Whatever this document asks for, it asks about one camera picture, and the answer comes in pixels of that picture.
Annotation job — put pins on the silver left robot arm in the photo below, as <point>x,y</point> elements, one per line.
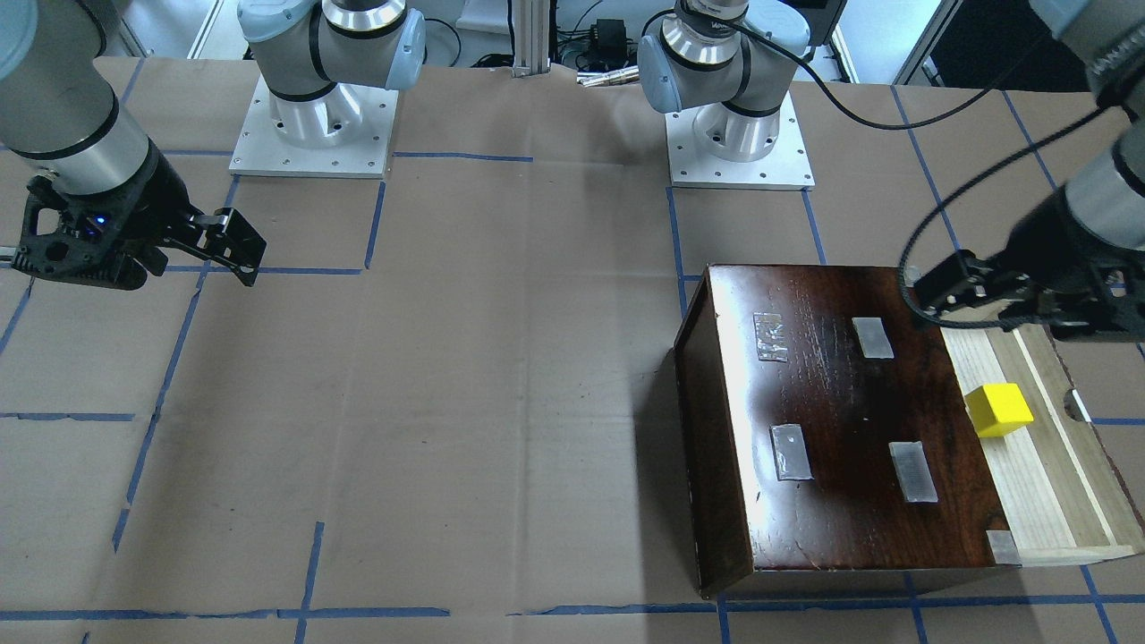
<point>743,55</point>

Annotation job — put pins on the yellow block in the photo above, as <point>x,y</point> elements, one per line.
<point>998,409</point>

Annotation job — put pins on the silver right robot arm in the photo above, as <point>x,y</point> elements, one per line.
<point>64,119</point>

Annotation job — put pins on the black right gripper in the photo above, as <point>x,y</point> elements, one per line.
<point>154,207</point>

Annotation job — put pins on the brown paper table cover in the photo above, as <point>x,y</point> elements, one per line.
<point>446,411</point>

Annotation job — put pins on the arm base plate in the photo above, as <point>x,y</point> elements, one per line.
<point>345,134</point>
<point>711,147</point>

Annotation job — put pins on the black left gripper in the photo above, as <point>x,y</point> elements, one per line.
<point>1058,240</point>

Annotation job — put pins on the dark wooden drawer cabinet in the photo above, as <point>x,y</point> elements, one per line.
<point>828,450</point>

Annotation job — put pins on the light wooden drawer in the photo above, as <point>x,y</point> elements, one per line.
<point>1063,498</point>

